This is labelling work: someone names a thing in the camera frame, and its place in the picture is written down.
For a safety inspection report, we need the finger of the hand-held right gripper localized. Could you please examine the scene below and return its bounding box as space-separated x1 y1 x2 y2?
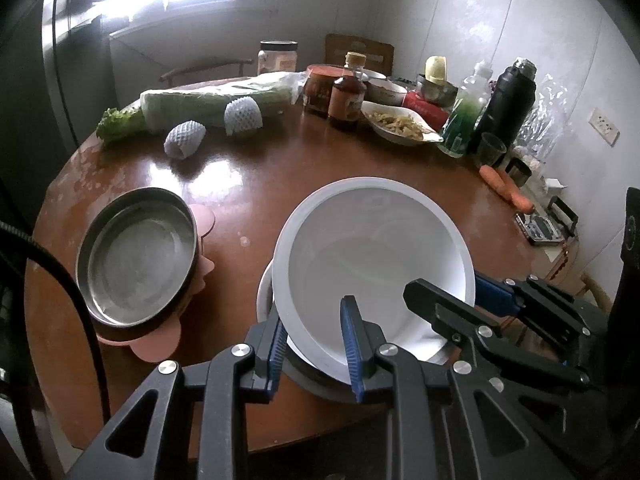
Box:
472 270 608 356
402 279 591 391

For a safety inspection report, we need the white dish with food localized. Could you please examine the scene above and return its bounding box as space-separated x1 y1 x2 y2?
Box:
361 100 445 147

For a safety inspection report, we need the small steel bowl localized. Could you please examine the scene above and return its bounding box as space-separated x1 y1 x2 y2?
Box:
416 74 458 106

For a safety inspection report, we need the red-lidded sauce jar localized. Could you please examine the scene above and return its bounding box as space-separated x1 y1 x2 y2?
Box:
302 64 346 116

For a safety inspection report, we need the solid-back wooden chair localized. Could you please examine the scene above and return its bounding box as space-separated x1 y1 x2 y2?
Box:
325 34 396 78

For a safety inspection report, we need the black thermos flask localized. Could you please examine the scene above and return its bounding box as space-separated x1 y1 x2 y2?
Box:
475 58 538 156

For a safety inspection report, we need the grey refrigerator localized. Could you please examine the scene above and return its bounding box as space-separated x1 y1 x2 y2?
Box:
40 0 113 151

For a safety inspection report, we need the small metal cup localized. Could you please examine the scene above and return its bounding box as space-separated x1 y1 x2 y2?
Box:
505 157 532 186

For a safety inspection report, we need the yellow plastic cup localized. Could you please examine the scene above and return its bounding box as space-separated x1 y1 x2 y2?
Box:
425 56 447 85

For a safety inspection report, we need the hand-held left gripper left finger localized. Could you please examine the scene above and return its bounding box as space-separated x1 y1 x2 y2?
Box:
65 305 288 480

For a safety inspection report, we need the wrapped napa cabbage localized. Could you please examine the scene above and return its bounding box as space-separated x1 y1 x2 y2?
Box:
140 72 306 131

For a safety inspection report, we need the round steel plate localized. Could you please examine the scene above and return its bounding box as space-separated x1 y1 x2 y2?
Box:
75 187 198 342

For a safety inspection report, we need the pink flower-shaped plate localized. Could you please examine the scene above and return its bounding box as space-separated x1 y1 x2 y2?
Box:
95 204 217 363

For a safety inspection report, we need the carrot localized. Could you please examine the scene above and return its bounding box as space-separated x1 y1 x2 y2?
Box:
479 165 536 213

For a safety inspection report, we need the green lettuce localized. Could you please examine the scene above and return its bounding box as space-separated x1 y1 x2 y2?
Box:
96 106 147 147

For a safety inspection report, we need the green dish soap bottle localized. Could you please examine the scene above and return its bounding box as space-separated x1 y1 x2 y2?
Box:
439 60 493 158

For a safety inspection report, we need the fruit in white foam net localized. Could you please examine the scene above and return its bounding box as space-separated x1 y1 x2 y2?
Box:
164 119 207 160
223 97 263 137

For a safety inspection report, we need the white wall socket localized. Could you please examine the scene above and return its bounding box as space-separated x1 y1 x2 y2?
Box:
587 107 621 146

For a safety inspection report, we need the brown sauce bottle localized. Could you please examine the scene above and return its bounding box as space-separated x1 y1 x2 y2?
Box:
327 51 367 131

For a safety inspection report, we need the small glass cup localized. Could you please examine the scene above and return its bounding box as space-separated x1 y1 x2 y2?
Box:
477 132 507 168

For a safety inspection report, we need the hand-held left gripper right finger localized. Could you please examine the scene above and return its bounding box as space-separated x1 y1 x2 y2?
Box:
340 295 571 480

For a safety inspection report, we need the red paper noodle bowl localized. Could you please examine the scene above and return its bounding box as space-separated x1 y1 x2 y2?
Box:
256 260 453 366
271 176 476 386

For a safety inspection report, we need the black-lidded glass jar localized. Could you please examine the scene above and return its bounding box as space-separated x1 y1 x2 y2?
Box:
257 40 299 77

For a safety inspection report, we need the crinkled clear plastic wrap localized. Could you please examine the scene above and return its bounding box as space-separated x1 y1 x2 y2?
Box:
517 72 571 161

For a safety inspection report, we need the red box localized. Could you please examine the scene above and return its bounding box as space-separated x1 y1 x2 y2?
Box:
402 91 451 131

